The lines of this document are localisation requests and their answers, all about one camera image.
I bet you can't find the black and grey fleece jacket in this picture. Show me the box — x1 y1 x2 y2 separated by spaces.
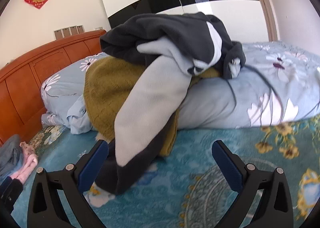
95 12 246 194

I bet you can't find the grey folded garment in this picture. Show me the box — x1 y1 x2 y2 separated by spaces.
0 134 23 183

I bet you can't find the pink folded garment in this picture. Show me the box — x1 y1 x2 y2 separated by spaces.
10 142 38 184

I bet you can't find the orange wooden headboard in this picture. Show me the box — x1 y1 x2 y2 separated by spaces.
1 30 106 144

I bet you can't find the teal floral bed blanket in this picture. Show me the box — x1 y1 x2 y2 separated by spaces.
10 115 320 228

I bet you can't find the light blue floral duvet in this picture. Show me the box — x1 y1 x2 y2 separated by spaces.
41 42 319 134

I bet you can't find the wall switch panel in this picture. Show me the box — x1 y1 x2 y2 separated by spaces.
54 25 85 40

